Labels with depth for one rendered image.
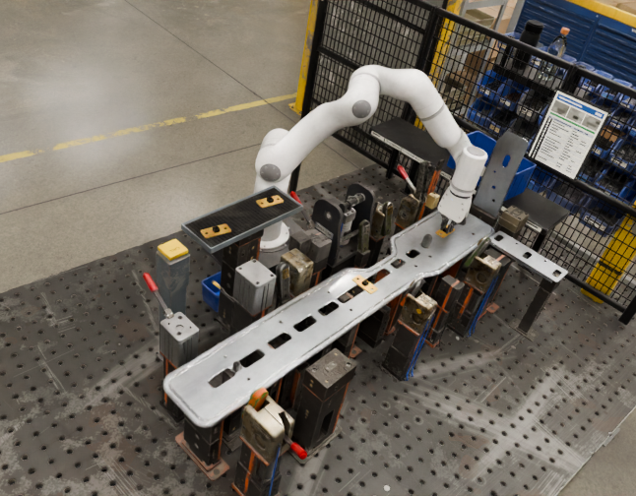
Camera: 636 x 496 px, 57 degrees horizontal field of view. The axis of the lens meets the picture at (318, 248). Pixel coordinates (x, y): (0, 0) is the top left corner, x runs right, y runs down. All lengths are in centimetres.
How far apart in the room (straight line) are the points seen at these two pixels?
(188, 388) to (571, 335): 155
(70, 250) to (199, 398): 208
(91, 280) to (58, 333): 26
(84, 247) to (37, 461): 185
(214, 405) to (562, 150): 168
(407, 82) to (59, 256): 223
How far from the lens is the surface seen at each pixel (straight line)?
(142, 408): 187
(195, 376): 156
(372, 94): 184
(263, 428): 142
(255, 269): 169
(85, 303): 217
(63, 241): 354
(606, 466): 316
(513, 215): 234
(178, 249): 166
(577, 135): 249
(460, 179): 205
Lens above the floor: 223
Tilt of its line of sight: 39 degrees down
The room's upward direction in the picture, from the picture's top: 12 degrees clockwise
